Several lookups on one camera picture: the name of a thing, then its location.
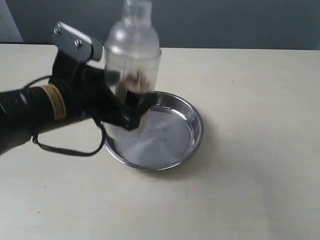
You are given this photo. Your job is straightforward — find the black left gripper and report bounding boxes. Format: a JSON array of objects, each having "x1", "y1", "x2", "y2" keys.
[{"x1": 48, "y1": 49, "x2": 157, "y2": 131}]

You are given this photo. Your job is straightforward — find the clear plastic shaker bottle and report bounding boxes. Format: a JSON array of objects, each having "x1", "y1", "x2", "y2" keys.
[{"x1": 104, "y1": 0, "x2": 162, "y2": 103}]

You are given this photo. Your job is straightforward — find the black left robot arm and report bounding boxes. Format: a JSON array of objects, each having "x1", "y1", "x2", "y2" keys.
[{"x1": 0, "y1": 50, "x2": 157, "y2": 153}]

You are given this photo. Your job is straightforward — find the round stainless steel tray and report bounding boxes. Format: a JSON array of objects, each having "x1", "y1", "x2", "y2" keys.
[{"x1": 105, "y1": 91, "x2": 204, "y2": 171}]

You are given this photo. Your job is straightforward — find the black camera cable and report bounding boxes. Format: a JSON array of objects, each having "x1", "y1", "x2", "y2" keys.
[{"x1": 23, "y1": 74, "x2": 107, "y2": 157}]

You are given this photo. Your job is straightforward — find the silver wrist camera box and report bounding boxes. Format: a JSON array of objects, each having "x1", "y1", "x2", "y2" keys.
[{"x1": 52, "y1": 21, "x2": 103, "y2": 63}]

